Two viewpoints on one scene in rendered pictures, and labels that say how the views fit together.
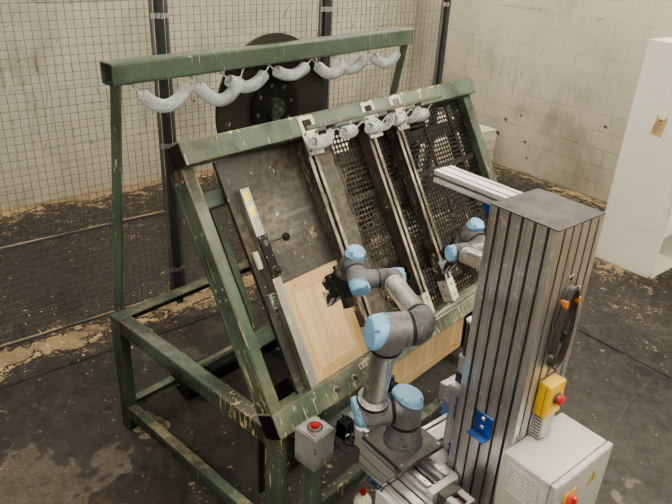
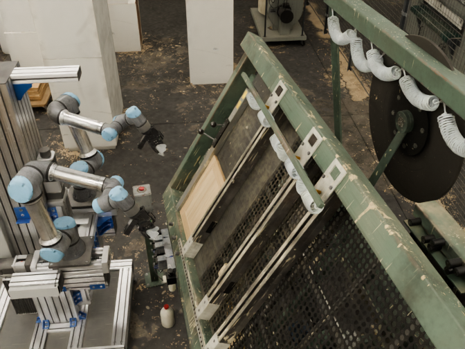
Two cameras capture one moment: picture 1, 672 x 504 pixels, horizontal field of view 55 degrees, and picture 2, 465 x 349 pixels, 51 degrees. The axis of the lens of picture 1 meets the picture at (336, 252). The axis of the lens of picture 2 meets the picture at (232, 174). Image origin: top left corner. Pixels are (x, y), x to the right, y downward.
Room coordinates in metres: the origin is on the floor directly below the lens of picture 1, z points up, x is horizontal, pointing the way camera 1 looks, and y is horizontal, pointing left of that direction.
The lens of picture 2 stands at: (4.07, -1.75, 3.08)
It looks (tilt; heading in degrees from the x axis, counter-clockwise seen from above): 38 degrees down; 125
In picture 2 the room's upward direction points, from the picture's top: straight up
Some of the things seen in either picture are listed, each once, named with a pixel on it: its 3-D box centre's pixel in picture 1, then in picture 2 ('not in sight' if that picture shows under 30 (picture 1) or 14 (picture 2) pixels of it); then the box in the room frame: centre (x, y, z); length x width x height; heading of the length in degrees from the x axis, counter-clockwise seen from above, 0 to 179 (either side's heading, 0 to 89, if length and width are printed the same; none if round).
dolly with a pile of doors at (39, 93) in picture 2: not in sight; (29, 91); (-1.17, 1.32, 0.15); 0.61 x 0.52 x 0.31; 130
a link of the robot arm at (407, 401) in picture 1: (405, 405); (80, 173); (1.88, -0.28, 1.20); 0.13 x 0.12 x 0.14; 105
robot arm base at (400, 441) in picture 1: (403, 429); (83, 188); (1.88, -0.29, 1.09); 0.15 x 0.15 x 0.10
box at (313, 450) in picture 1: (314, 443); (142, 199); (2.05, 0.05, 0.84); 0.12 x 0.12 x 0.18; 49
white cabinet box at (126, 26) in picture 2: not in sight; (120, 23); (-1.50, 3.27, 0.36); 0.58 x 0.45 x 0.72; 40
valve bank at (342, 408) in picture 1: (367, 414); (162, 257); (2.42, -0.19, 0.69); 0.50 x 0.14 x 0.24; 139
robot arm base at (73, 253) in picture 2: not in sight; (70, 244); (2.20, -0.67, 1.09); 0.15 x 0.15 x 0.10
